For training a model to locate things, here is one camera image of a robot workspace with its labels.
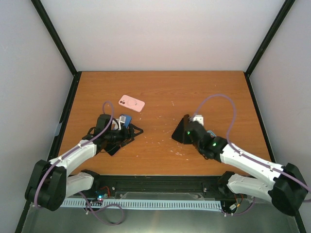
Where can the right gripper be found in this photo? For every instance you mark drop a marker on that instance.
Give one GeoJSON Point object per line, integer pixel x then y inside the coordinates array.
{"type": "Point", "coordinates": [183, 141]}

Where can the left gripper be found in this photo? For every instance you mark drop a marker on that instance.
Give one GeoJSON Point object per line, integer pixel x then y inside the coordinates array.
{"type": "Point", "coordinates": [127, 137]}

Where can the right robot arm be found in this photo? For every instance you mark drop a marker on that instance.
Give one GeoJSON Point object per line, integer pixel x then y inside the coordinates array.
{"type": "Point", "coordinates": [283, 186]}

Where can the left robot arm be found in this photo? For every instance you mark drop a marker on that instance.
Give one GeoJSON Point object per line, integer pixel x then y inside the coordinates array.
{"type": "Point", "coordinates": [51, 181]}

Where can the blue phone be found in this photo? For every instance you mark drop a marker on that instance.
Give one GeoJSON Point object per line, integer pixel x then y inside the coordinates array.
{"type": "Point", "coordinates": [124, 120]}

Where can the dark red-edged phone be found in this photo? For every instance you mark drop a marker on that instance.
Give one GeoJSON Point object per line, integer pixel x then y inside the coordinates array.
{"type": "Point", "coordinates": [112, 150]}

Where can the pink phone case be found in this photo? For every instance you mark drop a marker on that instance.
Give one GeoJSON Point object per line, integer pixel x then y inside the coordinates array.
{"type": "Point", "coordinates": [131, 103]}

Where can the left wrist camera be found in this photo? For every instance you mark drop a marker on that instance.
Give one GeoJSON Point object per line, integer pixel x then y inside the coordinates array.
{"type": "Point", "coordinates": [115, 124]}

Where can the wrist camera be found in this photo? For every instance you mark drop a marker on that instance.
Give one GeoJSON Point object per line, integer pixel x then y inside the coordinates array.
{"type": "Point", "coordinates": [199, 119]}
{"type": "Point", "coordinates": [115, 124]}

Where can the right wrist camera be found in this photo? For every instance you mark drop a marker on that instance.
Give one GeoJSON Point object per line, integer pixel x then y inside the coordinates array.
{"type": "Point", "coordinates": [199, 119]}

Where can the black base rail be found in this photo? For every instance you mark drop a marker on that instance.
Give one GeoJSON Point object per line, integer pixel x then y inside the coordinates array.
{"type": "Point", "coordinates": [205, 186]}

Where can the light blue cable duct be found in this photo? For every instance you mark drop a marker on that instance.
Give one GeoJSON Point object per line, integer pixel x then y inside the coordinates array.
{"type": "Point", "coordinates": [204, 205]}

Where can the left black frame post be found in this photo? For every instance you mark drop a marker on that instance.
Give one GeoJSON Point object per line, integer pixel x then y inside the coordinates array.
{"type": "Point", "coordinates": [54, 34]}

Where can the black frame post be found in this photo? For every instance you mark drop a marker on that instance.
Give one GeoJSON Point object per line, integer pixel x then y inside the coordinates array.
{"type": "Point", "coordinates": [54, 34]}
{"type": "Point", "coordinates": [284, 10]}

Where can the right black frame post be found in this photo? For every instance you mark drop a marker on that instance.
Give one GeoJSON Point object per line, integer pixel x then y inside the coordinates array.
{"type": "Point", "coordinates": [284, 10]}

